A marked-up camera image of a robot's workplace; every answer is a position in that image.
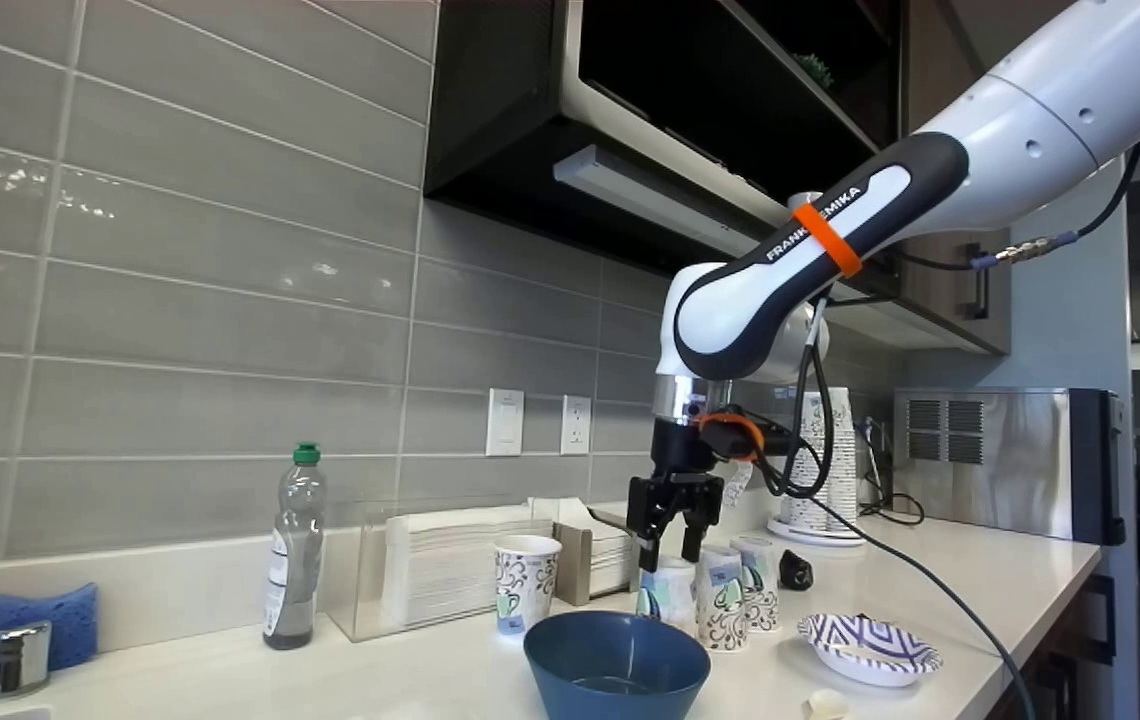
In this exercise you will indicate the patterned paper cup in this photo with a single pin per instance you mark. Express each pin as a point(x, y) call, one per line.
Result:
point(722, 598)
point(761, 568)
point(526, 583)

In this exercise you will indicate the clear dish soap bottle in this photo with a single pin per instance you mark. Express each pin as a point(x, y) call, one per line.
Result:
point(294, 550)

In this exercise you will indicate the brown napkin box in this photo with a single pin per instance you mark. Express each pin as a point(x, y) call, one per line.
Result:
point(593, 562)

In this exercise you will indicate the blue patterned paper plate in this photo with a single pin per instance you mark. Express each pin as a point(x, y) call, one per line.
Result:
point(870, 649)

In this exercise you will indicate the dark overhead cabinet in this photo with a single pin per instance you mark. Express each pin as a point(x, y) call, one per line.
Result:
point(659, 129)

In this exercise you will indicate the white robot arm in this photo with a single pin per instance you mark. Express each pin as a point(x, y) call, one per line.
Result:
point(1033, 125)

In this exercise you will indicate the chrome faucet knob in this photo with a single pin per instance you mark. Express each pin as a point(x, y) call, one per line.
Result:
point(26, 658)

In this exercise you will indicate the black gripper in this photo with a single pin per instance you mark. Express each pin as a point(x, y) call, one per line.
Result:
point(680, 481)

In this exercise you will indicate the stack of white cups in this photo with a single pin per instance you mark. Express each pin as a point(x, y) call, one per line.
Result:
point(826, 464)

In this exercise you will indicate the blue bowl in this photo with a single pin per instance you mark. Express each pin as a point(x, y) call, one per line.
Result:
point(613, 667)

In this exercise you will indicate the small black object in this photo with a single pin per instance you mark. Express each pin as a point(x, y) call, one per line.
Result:
point(795, 575)

